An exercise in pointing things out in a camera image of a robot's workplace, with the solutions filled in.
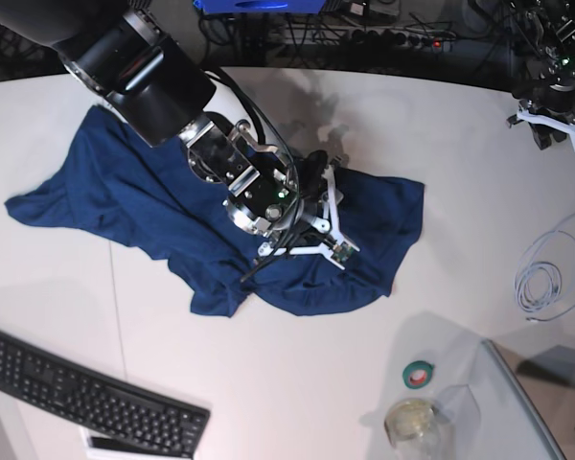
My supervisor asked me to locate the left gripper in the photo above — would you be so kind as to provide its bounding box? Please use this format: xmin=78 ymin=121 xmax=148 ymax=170
xmin=526 ymin=85 xmax=575 ymax=150

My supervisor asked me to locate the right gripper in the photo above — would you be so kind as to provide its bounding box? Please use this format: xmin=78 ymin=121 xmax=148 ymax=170
xmin=277 ymin=181 xmax=327 ymax=240

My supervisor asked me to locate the dark blue t-shirt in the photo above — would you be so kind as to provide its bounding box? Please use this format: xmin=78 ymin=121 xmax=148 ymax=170
xmin=6 ymin=106 xmax=425 ymax=317

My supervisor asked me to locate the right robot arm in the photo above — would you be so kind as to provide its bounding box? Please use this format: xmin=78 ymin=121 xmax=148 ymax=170
xmin=0 ymin=1 xmax=336 ymax=238

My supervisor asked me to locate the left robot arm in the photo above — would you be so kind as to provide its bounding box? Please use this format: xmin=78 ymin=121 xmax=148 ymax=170
xmin=506 ymin=1 xmax=575 ymax=152

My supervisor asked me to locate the green tape roll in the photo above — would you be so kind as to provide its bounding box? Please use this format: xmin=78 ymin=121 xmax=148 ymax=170
xmin=402 ymin=360 xmax=434 ymax=389

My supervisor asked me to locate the clear glass jar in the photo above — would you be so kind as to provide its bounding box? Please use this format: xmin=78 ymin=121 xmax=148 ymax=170
xmin=383 ymin=398 xmax=447 ymax=460

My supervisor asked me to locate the blue box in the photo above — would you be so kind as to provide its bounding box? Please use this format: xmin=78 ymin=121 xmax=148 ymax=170
xmin=194 ymin=0 xmax=326 ymax=14

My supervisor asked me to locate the black computer keyboard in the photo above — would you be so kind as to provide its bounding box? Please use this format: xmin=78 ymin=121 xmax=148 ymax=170
xmin=0 ymin=331 xmax=211 ymax=459

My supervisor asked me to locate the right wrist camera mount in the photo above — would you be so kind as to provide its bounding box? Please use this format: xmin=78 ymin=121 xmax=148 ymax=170
xmin=256 ymin=150 xmax=359 ymax=270

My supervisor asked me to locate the coiled white cable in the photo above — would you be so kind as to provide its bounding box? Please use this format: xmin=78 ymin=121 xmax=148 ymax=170
xmin=514 ymin=208 xmax=575 ymax=323

